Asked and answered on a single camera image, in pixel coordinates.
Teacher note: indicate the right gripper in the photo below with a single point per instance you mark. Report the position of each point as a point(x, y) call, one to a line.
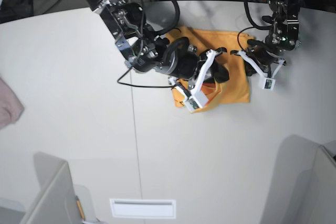
point(181, 62)

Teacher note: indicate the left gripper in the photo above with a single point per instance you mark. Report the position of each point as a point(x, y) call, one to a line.
point(256, 56)

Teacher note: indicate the orange T-shirt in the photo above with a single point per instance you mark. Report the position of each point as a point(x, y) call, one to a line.
point(230, 84)

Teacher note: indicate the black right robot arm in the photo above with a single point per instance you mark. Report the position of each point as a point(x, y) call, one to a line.
point(144, 48)

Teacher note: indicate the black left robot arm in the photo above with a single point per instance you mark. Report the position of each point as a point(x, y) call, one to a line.
point(283, 36)

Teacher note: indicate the grey right partition panel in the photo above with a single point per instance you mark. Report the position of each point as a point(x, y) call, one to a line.
point(302, 188)

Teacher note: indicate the grey partition panel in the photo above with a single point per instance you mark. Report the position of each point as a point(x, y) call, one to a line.
point(302, 188)
point(56, 201)

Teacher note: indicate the white table label plate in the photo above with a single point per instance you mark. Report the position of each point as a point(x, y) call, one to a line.
point(143, 208)

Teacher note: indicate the orange pencil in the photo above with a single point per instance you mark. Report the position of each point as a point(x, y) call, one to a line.
point(81, 212)

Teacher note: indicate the pink grey cloth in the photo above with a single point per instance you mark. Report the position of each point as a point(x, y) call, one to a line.
point(11, 107)

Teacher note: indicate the grey left partition panel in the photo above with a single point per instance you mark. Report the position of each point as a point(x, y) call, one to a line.
point(56, 201)

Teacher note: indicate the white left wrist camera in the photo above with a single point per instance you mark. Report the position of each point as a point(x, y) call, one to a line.
point(267, 81)

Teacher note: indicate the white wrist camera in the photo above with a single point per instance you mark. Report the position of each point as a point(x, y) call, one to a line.
point(195, 99)
point(267, 81)

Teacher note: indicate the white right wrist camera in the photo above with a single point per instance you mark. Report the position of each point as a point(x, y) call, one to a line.
point(195, 99)

